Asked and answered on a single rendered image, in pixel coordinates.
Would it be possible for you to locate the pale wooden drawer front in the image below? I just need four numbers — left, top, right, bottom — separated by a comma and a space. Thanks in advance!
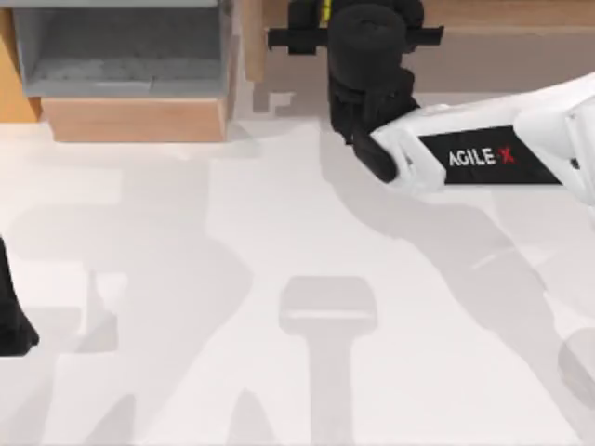
40, 94, 230, 143

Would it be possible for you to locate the wooden cupboard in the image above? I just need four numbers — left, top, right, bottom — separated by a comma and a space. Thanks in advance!
0, 0, 595, 125

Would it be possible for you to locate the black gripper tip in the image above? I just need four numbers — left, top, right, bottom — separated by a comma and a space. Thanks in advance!
0, 236, 41, 359

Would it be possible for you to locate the grey pierced drawer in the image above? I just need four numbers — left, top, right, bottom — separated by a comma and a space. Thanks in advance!
12, 0, 232, 143

